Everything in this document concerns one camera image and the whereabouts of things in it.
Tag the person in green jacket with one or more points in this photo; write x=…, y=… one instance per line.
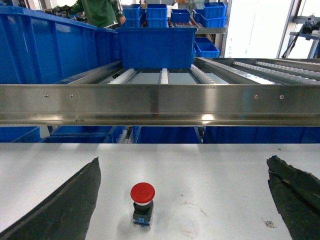
x=101, y=13

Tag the large blue bin left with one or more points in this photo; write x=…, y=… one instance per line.
x=39, y=48

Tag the QR code sticker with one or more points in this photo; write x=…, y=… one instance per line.
x=268, y=223

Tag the blue bin on rollers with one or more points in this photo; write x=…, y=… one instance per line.
x=157, y=48

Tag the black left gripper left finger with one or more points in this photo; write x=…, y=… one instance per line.
x=65, y=214

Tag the steel roller shelf rack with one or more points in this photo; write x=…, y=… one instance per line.
x=213, y=92

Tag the red mushroom push button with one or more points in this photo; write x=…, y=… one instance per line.
x=142, y=195

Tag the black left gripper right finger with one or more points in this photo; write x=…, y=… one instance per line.
x=296, y=194

